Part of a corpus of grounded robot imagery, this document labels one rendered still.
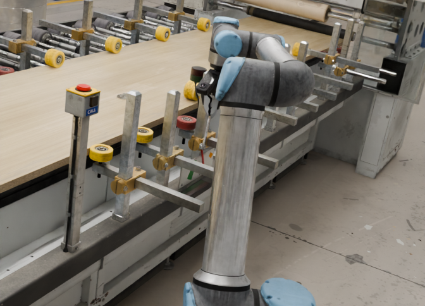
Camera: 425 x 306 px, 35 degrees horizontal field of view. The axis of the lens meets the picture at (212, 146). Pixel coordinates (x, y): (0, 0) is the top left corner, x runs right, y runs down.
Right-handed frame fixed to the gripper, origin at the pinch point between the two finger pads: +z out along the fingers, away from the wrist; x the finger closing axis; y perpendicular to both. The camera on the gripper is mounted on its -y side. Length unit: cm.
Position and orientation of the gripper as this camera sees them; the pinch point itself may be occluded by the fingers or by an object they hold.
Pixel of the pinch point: (209, 116)
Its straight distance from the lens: 249.0
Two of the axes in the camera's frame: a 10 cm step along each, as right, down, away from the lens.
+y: 4.9, -2.8, 8.3
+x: -8.6, -3.1, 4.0
